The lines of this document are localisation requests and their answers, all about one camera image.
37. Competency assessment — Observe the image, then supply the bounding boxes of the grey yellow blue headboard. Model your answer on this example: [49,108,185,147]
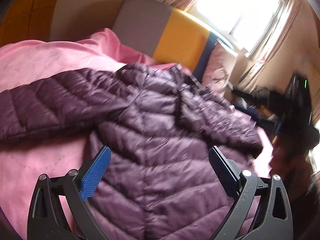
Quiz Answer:
[112,0,219,81]

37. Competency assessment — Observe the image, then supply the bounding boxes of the bright window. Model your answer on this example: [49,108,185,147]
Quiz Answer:
[188,0,283,54]

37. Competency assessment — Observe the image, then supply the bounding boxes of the purple quilted down jacket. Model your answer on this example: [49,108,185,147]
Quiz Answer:
[1,64,263,239]

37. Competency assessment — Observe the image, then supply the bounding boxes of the pink patterned pillow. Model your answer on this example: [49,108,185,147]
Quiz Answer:
[201,39,238,96]

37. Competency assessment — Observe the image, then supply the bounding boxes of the wooden wardrobe panel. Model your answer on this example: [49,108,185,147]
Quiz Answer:
[1,0,57,46]

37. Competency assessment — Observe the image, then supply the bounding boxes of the pink window curtain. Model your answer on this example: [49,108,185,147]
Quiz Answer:
[157,0,300,89]

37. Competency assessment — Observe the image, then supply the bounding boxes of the pink bed cover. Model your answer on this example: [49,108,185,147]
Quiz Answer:
[0,28,276,240]

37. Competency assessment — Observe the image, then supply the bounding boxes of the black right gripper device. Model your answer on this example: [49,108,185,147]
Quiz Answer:
[231,72,319,150]

